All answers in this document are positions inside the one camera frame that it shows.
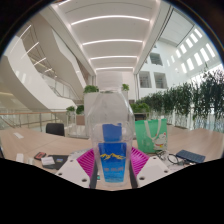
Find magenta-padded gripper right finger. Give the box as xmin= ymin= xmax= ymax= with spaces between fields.
xmin=129 ymin=146 xmax=175 ymax=190

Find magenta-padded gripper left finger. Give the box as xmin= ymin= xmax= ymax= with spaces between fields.
xmin=54 ymin=148 xmax=100 ymax=190

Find blue-labelled clear water bottle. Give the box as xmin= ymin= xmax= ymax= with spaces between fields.
xmin=87 ymin=71 xmax=136 ymax=188

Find black tablet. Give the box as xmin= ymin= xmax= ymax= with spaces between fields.
xmin=43 ymin=154 xmax=70 ymax=170

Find green tote bag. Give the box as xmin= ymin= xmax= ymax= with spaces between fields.
xmin=134 ymin=118 xmax=169 ymax=154

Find red and black phone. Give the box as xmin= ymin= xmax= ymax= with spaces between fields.
xmin=34 ymin=151 xmax=47 ymax=161

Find dark blue flat case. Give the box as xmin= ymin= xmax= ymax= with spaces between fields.
xmin=175 ymin=149 xmax=207 ymax=164

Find black office chair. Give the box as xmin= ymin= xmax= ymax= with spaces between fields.
xmin=45 ymin=122 xmax=66 ymax=137

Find green plant hedge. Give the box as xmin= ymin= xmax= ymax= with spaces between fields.
xmin=130 ymin=68 xmax=224 ymax=131

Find green plants atop cabinet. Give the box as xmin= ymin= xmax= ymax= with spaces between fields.
xmin=83 ymin=83 xmax=130 ymax=94

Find ceiling light strips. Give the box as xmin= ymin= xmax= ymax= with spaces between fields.
xmin=69 ymin=14 xmax=151 ymax=72

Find black glasses and cords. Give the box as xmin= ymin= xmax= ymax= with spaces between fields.
xmin=154 ymin=149 xmax=183 ymax=167

